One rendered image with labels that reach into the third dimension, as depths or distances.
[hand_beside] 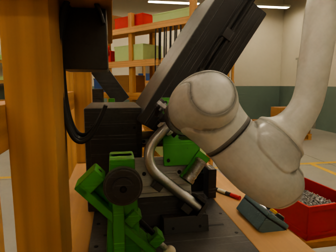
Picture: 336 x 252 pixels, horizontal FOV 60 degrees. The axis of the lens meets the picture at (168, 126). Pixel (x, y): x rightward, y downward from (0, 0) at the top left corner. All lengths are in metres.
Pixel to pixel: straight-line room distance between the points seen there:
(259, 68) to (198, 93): 10.62
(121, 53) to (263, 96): 7.49
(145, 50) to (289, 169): 3.78
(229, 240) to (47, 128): 0.54
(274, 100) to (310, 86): 10.77
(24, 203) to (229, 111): 0.45
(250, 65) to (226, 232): 10.16
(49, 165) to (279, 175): 0.44
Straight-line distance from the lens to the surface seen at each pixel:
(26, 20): 0.64
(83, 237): 0.92
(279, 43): 11.47
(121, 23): 4.60
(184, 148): 0.89
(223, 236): 0.87
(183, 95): 0.46
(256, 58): 11.02
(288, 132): 0.53
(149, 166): 0.84
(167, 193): 0.90
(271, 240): 0.88
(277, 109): 7.64
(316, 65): 0.58
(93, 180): 0.59
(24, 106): 0.63
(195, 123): 0.46
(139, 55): 4.20
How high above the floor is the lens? 1.31
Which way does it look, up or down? 8 degrees down
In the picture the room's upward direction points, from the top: straight up
